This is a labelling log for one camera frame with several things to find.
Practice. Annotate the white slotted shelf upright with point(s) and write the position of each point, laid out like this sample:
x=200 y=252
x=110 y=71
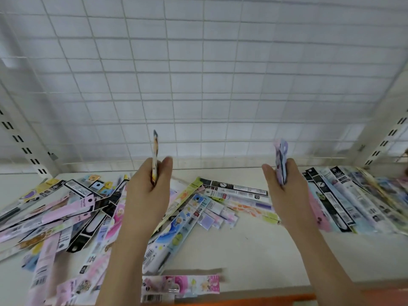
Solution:
x=22 y=136
x=384 y=133

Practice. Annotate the person's right hand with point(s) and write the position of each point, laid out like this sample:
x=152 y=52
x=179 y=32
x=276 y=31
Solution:
x=288 y=203

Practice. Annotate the person's left hand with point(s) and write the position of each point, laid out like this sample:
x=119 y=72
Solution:
x=143 y=200

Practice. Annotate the orange shelf edge strip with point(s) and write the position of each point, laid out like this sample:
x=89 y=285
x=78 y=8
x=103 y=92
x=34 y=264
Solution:
x=287 y=298

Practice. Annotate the person's right forearm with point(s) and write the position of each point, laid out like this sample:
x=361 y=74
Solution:
x=322 y=267

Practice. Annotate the person's left forearm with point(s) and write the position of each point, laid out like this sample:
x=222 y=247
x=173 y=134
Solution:
x=126 y=270

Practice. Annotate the person's left thumb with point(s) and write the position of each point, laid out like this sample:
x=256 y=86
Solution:
x=165 y=172

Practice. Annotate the orange yellow pen packet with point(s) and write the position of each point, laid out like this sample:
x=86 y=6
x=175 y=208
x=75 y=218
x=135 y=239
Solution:
x=155 y=149

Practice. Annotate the heap of colourful pen packets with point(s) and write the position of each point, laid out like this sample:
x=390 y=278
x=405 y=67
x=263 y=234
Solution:
x=220 y=200

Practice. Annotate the person's right thumb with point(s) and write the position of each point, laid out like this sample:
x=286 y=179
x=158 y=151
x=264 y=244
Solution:
x=270 y=176

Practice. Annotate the pile of pink black packets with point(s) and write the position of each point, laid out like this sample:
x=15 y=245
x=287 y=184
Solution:
x=63 y=219

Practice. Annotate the pink cartoon print packet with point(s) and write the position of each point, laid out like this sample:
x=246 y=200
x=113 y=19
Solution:
x=181 y=285

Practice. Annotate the pink purple pen packet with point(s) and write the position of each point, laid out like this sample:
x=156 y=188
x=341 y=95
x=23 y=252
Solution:
x=281 y=159

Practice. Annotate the row of white black packets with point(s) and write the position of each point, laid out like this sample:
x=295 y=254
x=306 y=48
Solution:
x=357 y=200

